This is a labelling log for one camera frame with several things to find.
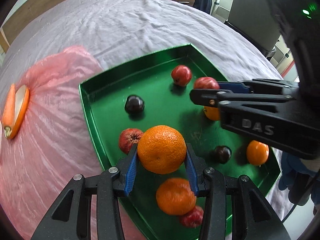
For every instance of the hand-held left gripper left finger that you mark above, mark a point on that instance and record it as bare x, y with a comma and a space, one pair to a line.
131, 172

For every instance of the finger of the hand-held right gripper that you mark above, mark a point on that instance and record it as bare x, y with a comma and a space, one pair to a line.
202, 96
232, 86

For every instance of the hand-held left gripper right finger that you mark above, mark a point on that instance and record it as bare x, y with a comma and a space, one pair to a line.
191, 172

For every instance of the red apple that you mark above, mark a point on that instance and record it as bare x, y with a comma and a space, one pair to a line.
192, 217
181, 75
128, 140
206, 83

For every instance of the orange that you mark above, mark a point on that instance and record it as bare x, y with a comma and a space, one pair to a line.
257, 152
162, 149
176, 196
212, 113

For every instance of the dark plum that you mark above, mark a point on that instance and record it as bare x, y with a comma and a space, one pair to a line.
134, 104
222, 154

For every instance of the green tray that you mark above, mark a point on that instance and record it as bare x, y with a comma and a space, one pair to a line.
162, 100

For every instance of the person's right hand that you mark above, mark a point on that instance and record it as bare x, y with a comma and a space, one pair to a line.
291, 167

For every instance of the grey chair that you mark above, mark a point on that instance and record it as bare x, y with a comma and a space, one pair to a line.
250, 12

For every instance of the dark tote bag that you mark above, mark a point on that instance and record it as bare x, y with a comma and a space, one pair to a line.
202, 1

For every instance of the pink plastic sheet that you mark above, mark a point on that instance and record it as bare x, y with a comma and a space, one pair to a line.
50, 130

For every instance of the orange plate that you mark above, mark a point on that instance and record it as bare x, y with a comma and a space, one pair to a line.
21, 105

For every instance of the carrot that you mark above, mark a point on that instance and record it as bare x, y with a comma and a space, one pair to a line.
9, 105

